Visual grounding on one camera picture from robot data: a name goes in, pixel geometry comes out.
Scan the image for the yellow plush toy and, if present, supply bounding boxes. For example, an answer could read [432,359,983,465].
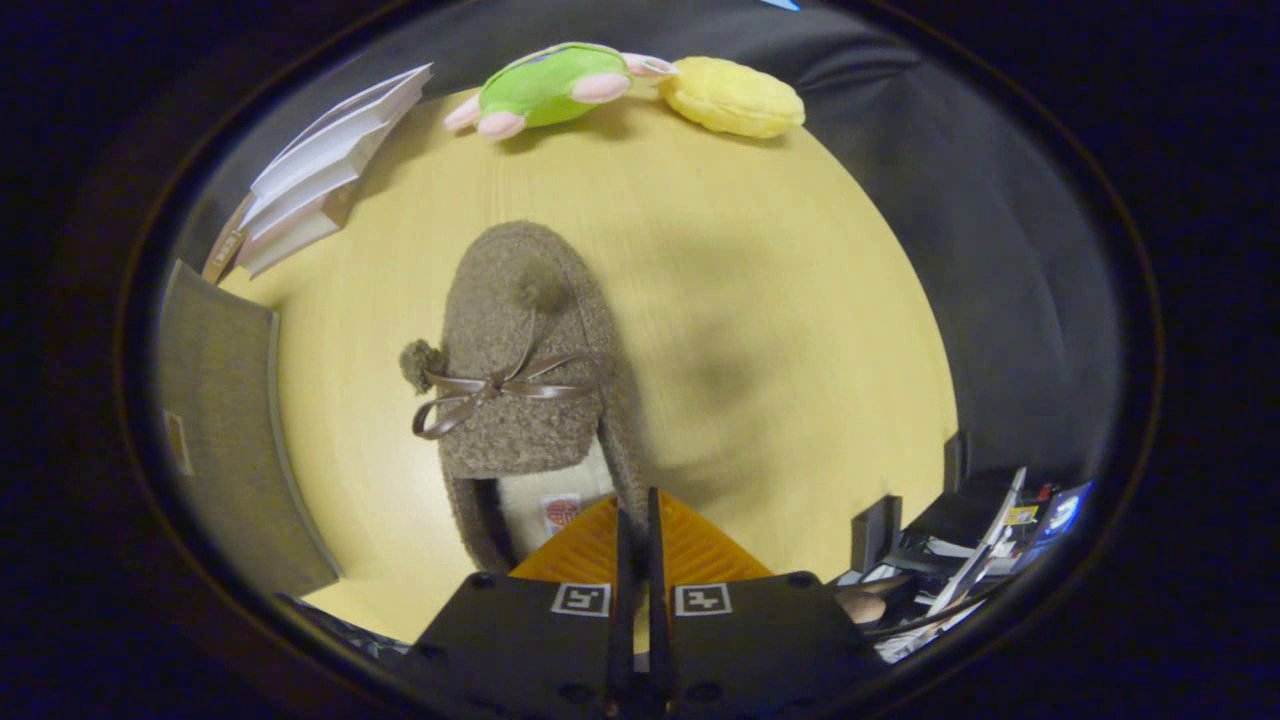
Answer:
[657,55,807,140]

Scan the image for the pile of papers and devices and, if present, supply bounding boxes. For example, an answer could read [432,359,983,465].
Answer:
[868,464,1094,664]

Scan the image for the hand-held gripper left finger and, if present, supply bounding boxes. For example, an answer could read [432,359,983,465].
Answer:
[398,494,638,720]

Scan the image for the flat brown book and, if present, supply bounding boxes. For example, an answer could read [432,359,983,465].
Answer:
[202,194,253,287]

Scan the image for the pale pink book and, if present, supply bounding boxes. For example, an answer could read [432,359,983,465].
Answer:
[236,190,349,280]

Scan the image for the white book with portrait cover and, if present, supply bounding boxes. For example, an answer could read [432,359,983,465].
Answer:
[249,62,434,202]

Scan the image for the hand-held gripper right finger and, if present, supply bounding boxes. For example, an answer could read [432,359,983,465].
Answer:
[645,486,885,720]

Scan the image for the plain white book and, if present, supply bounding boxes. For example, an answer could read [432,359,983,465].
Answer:
[238,148,379,239]

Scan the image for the grey fabric storage box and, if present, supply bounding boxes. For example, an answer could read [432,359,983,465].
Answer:
[157,259,343,600]

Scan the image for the brown fuzzy shoe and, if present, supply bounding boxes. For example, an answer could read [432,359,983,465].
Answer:
[399,220,653,578]

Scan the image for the green and pink plush toy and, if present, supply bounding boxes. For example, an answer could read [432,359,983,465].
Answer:
[442,41,679,142]

